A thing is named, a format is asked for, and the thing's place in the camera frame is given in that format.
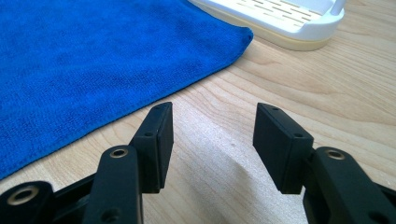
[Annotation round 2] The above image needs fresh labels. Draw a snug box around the white slotted drain tray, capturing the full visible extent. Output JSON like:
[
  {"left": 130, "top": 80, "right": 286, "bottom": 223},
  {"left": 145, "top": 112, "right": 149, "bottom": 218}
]
[{"left": 188, "top": 0, "right": 347, "bottom": 52}]

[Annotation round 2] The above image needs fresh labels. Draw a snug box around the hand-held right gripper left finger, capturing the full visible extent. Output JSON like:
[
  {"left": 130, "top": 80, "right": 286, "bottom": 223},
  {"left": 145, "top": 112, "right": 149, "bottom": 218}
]
[{"left": 83, "top": 101, "right": 175, "bottom": 224}]

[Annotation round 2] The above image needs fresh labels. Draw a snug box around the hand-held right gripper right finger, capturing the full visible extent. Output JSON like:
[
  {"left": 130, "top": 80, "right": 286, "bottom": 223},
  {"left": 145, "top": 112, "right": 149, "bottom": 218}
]
[{"left": 252, "top": 102, "right": 396, "bottom": 224}]

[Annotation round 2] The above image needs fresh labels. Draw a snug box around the blue microfibre cloth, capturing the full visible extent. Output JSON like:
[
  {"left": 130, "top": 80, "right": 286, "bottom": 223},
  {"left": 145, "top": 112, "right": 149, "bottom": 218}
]
[{"left": 0, "top": 0, "right": 254, "bottom": 181}]

